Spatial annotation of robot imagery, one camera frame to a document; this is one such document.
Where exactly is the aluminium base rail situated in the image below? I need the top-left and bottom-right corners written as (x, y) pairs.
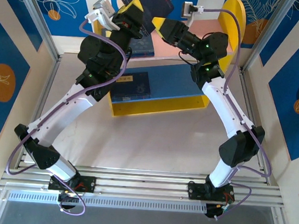
top-left (0, 156), bottom-right (287, 211)

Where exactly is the grey slotted cable duct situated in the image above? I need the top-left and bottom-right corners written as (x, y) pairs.
top-left (7, 185), bottom-right (208, 218)

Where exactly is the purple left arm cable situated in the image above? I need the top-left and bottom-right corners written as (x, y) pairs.
top-left (2, 13), bottom-right (131, 219)

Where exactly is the navy book labelled Yijing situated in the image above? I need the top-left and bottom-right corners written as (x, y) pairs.
top-left (127, 33), bottom-right (157, 56)

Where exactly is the yellow pink blue bookshelf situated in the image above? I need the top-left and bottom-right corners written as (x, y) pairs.
top-left (83, 0), bottom-right (249, 127)

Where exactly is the navy book labelled Mengxi Bitan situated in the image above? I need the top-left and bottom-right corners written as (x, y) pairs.
top-left (105, 0), bottom-right (175, 40)

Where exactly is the navy book labelled Yuewei Caotang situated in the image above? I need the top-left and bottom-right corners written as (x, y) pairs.
top-left (111, 92), bottom-right (152, 105)

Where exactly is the aluminium table side rail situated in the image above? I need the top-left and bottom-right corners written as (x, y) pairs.
top-left (230, 67), bottom-right (281, 185)
top-left (19, 50), bottom-right (63, 165)

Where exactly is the aluminium frame post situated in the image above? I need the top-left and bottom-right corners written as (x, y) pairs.
top-left (6, 0), bottom-right (67, 62)
top-left (243, 0), bottom-right (298, 77)

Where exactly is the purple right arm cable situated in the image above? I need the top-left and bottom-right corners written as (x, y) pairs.
top-left (185, 7), bottom-right (286, 224)

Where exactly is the navy book labelled Sunzi Bingfa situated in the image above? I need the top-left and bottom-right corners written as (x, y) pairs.
top-left (110, 68), bottom-right (153, 100)

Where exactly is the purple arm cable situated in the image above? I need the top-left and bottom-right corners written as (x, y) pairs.
top-left (2, 13), bottom-right (131, 219)
top-left (185, 7), bottom-right (286, 224)

